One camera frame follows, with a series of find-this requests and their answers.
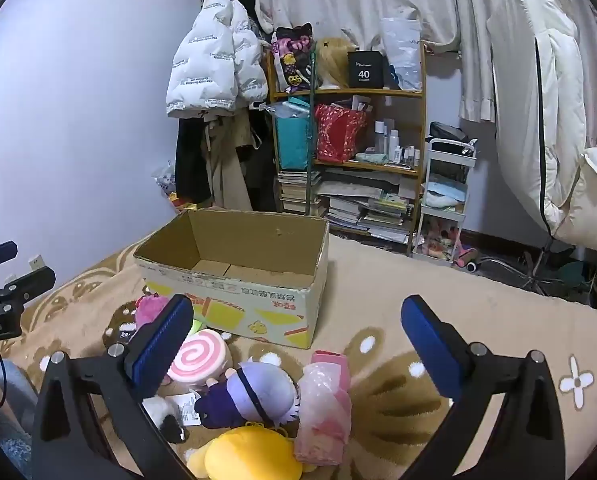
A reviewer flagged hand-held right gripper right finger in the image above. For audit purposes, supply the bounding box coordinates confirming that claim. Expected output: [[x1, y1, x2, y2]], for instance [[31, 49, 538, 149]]
[[400, 294, 574, 480]]

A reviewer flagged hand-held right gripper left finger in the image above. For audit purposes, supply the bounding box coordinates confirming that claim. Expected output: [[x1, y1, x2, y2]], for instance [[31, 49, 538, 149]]
[[31, 294, 194, 480]]

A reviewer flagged pink swirl roll plush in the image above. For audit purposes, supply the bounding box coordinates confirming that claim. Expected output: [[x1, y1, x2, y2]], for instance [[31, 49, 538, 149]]
[[167, 330, 234, 388]]

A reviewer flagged small magenta plush toy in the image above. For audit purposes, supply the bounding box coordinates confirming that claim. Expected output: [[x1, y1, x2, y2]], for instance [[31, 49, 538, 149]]
[[134, 295, 172, 328]]

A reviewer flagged white fluffy plush toy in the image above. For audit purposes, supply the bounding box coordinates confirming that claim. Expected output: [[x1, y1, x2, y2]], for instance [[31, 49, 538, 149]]
[[142, 392, 202, 445]]

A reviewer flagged purple plush doll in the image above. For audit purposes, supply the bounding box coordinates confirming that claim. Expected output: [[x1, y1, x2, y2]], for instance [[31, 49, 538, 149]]
[[194, 362, 299, 430]]

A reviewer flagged printed cardboard box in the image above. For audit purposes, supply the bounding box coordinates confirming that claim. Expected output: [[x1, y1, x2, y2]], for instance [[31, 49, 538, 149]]
[[133, 208, 330, 351]]

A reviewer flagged yellow plush toy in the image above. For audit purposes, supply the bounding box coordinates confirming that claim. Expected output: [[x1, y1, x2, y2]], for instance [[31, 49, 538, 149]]
[[186, 425, 317, 480]]

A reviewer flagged beige printed blanket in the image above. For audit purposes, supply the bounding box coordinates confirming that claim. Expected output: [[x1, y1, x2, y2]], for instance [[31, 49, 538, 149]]
[[0, 232, 597, 480]]

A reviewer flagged person's jeans leg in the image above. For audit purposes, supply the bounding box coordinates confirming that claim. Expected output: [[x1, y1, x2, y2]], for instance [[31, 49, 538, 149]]
[[0, 360, 39, 480]]

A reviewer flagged pink roller toy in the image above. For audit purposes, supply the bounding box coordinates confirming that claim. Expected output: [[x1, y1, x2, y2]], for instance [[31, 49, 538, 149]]
[[453, 245, 481, 273]]

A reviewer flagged heap of colourful toys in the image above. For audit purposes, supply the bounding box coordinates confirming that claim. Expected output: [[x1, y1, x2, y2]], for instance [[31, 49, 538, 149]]
[[416, 217, 459, 261]]

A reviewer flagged office chair base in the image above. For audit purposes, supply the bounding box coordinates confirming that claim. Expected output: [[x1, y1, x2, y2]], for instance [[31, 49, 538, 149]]
[[479, 245, 597, 306]]

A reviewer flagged pile of books and papers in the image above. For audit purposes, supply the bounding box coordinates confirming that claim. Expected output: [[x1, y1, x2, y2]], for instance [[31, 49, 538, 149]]
[[319, 167, 419, 245]]

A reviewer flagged light blue folded cloth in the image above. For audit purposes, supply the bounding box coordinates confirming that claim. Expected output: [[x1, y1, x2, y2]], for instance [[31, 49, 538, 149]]
[[423, 180, 467, 211]]

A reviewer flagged small printed plastic bag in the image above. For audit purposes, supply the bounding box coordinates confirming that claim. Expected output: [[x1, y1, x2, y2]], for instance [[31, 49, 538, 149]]
[[153, 160, 179, 206]]

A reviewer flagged white trolley cart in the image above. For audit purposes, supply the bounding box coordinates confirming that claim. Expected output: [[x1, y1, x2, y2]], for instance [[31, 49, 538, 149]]
[[413, 139, 479, 263]]

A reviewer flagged black coat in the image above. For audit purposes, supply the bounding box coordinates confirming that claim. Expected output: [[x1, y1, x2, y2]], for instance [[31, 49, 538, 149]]
[[175, 117, 214, 203]]

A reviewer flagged beige coat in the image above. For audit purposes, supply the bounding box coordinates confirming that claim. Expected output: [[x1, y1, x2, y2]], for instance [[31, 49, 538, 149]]
[[206, 107, 259, 211]]

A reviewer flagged stack of books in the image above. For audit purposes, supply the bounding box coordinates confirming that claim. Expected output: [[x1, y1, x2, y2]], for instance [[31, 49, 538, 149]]
[[277, 170, 324, 216]]

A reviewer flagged group of white bottles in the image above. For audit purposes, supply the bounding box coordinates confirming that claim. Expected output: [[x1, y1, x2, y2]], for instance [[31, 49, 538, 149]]
[[373, 119, 422, 167]]

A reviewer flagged black bag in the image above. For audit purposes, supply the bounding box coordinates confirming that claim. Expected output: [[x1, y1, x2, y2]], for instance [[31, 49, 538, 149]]
[[429, 121, 474, 156]]

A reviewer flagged red patterned bag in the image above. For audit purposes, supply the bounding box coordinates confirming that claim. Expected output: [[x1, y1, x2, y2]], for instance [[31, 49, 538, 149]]
[[315, 104, 368, 163]]

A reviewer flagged teal bag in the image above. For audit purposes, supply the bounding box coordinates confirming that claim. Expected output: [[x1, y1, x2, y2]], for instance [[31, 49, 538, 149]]
[[273, 102, 312, 170]]

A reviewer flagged white down coat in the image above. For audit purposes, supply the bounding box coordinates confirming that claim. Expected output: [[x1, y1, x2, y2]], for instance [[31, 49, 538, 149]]
[[486, 0, 597, 256]]

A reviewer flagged wooden shelf rack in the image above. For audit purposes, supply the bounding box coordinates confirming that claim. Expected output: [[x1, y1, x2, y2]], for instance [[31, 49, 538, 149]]
[[266, 40, 427, 257]]

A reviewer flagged black box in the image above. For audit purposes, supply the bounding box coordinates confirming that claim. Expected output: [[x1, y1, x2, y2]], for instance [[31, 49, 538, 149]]
[[347, 50, 385, 90]]

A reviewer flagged white puffer jacket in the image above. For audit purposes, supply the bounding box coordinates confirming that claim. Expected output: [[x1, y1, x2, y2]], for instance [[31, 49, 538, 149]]
[[166, 0, 270, 120]]

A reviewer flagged clear plastic bag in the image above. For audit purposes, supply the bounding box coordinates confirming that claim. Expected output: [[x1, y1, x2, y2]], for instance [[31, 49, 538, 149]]
[[381, 17, 423, 92]]

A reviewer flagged blonde wig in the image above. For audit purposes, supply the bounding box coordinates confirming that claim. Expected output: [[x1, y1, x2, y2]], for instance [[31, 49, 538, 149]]
[[317, 37, 352, 90]]

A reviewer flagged purple printed bag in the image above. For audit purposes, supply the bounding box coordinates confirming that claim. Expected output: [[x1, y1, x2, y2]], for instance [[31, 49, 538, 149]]
[[271, 22, 315, 95]]

